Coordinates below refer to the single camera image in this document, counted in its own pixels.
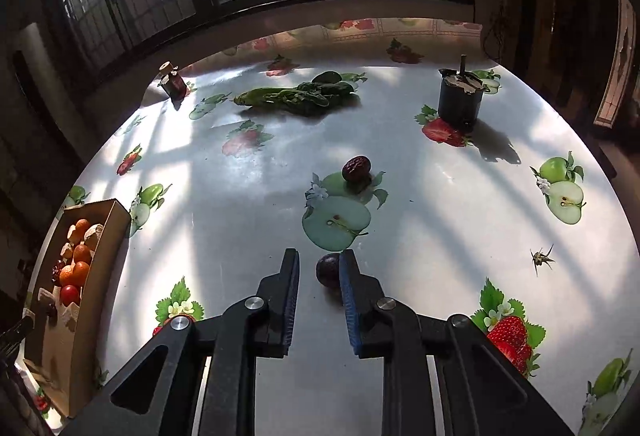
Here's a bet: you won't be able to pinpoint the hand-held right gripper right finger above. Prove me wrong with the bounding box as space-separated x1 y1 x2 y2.
339 250 576 436

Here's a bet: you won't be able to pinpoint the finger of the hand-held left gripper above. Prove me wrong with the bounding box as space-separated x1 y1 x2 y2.
0 316 34 354

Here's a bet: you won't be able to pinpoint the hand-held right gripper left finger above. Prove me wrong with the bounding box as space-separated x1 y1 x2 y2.
60 247 301 436

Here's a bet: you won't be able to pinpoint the dark purple plum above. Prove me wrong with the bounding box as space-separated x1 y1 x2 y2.
315 253 343 289

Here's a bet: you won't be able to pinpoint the shallow cardboard box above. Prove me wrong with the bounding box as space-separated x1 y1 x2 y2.
22 198 132 418

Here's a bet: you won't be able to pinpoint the fruit print tablecloth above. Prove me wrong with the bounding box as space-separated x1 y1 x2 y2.
22 16 631 436

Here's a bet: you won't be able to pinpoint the round dark red date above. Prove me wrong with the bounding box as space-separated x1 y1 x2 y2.
342 156 372 183

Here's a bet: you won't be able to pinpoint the dark leafy greens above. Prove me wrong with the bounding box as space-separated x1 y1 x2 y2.
280 81 360 118

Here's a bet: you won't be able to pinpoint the light green long pepper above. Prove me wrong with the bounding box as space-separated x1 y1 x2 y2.
233 87 291 109

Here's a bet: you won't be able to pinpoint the black cup with stick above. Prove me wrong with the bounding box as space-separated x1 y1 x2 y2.
438 55 485 133

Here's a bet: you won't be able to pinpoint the small dark glass bottle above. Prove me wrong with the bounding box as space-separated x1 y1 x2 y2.
159 62 188 99

